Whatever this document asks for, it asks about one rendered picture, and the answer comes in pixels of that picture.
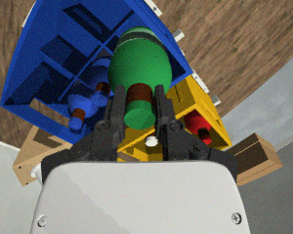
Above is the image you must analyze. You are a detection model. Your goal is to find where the blue divided crate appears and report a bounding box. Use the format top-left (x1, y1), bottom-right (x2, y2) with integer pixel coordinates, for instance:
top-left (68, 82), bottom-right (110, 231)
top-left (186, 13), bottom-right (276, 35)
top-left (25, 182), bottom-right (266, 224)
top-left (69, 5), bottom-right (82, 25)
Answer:
top-left (0, 0), bottom-right (193, 144)

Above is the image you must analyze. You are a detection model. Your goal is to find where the yellow plastic crate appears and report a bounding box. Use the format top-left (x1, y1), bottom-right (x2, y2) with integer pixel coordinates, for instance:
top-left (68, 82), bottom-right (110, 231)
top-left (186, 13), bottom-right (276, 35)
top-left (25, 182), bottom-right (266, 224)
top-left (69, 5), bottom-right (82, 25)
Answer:
top-left (117, 75), bottom-right (232, 161)

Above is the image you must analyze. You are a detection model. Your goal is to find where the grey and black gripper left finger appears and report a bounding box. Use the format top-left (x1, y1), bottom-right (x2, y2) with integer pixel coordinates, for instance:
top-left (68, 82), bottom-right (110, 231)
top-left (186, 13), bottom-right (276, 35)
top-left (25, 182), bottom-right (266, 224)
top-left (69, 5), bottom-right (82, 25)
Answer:
top-left (41, 85), bottom-right (126, 184)

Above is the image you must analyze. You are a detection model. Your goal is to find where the blue bottle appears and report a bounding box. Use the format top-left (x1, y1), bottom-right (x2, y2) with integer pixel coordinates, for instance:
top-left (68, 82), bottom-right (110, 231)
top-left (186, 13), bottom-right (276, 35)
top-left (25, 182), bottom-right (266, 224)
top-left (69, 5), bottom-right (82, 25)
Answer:
top-left (67, 80), bottom-right (99, 130)
top-left (88, 48), bottom-right (114, 106)

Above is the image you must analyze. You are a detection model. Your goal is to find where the red bottle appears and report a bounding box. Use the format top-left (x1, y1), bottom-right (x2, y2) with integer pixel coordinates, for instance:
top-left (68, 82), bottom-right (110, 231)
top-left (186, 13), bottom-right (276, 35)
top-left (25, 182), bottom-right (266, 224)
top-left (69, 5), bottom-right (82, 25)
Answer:
top-left (184, 109), bottom-right (212, 144)

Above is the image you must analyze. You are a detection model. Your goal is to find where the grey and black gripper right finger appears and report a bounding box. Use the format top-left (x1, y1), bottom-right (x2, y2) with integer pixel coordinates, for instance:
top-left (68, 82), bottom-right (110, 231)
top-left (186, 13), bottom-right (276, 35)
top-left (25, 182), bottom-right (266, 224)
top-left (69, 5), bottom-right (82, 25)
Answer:
top-left (154, 85), bottom-right (238, 184)

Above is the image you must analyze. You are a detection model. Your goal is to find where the green bottle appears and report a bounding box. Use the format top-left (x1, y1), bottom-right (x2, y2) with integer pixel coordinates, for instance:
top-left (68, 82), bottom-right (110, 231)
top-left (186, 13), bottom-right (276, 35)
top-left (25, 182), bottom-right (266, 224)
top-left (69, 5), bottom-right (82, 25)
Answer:
top-left (107, 26), bottom-right (172, 130)

